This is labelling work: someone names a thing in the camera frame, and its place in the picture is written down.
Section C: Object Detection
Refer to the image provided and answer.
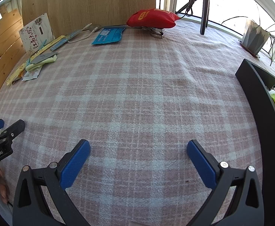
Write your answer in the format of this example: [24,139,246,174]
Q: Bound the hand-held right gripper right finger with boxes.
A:
[187,139,265,226]

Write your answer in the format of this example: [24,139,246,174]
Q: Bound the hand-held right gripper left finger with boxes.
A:
[12,139,91,226]

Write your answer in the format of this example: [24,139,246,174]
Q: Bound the small printed snack packet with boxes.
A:
[22,67,42,82]

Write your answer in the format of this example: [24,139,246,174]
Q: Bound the light green cloth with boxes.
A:
[25,55,58,71]

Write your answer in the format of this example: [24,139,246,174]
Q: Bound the grey foil packet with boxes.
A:
[30,53,56,64]

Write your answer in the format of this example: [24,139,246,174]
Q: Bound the black storage tray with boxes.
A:
[235,58,275,211]

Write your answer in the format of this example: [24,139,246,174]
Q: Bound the yellow patterned paper sleeve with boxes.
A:
[6,63,28,85]
[29,35,66,63]

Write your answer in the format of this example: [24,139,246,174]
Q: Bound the white calligraphy tissue box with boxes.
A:
[19,13,55,57]

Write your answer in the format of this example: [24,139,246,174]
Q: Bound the blue mascot badge card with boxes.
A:
[50,30,82,51]

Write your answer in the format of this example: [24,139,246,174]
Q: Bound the red fabric pouch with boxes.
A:
[126,9,180,29]

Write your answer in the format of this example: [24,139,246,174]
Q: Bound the pink plaid desktop tablecloth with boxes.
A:
[0,19,275,226]

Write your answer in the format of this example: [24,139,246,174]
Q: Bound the person's left hand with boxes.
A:
[0,165,11,205]

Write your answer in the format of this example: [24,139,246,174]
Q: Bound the knotty wood plank board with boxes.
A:
[0,8,31,95]

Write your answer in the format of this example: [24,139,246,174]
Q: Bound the dark plant saucer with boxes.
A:
[239,40,260,58]

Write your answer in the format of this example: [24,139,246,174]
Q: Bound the blue printed packet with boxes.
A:
[91,27,126,46]

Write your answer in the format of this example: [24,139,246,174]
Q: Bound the metal clip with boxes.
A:
[149,27,165,38]

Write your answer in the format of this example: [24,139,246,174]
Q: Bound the potted spider plant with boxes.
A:
[222,16,275,76]

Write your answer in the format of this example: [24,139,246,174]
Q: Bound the light wooden panel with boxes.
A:
[22,0,157,38]

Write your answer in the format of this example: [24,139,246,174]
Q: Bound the black tripod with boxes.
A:
[175,0,213,36]

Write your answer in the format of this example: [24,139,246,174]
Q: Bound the white adapter cable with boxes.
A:
[68,23,105,43]

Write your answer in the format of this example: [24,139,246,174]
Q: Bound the black tripod cable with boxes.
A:
[180,0,198,19]

